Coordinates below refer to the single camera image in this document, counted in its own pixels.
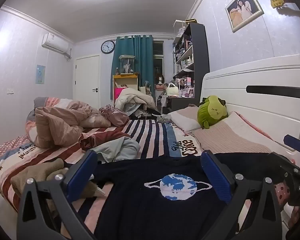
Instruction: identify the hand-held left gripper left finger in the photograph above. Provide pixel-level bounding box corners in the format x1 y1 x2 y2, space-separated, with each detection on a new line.
16 149 98 240

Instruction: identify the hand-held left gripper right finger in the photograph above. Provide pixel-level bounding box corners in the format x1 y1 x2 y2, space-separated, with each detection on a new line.
200 150 283 240

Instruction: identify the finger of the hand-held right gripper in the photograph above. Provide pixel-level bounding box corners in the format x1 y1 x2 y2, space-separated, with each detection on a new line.
283 134 300 156
270 152 300 207

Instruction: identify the navy planet print sweater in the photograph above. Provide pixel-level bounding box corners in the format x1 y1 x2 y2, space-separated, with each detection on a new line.
90 152 290 240

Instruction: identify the maroon garment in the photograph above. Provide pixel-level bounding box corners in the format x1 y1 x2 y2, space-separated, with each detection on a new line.
79 131 132 153

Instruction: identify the large pink knit pillow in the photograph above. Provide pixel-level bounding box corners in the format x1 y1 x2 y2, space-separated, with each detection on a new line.
191 111 298 161

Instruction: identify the light blue garment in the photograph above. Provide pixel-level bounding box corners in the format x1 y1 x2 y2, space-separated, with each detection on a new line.
89 137 142 163

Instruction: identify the tan sweater with white cuffs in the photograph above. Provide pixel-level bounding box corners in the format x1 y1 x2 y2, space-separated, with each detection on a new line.
10 158 107 214

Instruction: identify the pink striped quilt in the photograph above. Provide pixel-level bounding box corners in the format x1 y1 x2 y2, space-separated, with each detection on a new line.
27 97 113 148

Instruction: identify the green plush toy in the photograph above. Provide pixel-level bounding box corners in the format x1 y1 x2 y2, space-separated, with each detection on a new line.
197 95 228 130

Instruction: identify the small pink white pillow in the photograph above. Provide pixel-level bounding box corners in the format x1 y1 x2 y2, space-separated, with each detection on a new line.
169 106 203 133

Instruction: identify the shiny pink bag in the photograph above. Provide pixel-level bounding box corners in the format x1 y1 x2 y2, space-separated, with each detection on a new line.
99 105 130 127

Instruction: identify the striped bed blanket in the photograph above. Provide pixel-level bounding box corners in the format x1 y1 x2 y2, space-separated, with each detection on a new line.
0 119 243 240

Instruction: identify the small grey patterned cloth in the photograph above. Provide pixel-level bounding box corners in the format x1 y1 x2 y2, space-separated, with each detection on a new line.
152 114 172 123

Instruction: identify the dark desk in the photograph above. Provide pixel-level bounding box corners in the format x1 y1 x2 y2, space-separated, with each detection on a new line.
165 95 198 113

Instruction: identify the white bed headboard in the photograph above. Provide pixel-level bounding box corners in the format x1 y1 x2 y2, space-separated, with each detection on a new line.
199 54 300 153

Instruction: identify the white duvet pile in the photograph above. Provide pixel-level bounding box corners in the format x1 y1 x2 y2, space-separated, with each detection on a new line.
114 87 156 117

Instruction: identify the white handbag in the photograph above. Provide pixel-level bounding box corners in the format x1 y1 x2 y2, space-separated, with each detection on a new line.
166 82 179 96

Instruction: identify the white door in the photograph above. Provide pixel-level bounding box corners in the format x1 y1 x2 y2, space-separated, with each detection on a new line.
73 55 101 109

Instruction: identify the yellow white cabinet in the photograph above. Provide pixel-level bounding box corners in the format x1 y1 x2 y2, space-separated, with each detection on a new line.
112 73 140 105

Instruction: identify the glass display case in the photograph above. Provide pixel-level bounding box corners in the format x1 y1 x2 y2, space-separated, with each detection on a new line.
119 54 136 75

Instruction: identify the dark bookshelf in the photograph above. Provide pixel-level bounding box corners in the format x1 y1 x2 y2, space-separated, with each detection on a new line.
172 20 210 106

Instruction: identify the white air conditioner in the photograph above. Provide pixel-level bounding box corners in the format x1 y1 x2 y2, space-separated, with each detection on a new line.
42 33 72 60

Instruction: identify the window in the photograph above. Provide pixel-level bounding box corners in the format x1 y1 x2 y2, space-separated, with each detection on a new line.
152 41 165 80

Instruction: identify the teal curtain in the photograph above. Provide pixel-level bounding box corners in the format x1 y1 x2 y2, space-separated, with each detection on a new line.
111 35 155 101

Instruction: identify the yellow guitar headstock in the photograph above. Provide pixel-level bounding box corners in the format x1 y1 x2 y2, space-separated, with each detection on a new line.
270 0 294 9

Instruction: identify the blue wall poster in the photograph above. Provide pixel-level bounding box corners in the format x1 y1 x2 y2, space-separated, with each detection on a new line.
36 65 46 84

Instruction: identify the round wall clock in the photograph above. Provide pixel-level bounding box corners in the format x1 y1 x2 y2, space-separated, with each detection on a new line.
101 40 115 55

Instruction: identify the framed wall photo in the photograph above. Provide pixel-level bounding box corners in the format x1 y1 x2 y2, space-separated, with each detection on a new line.
225 0 264 33

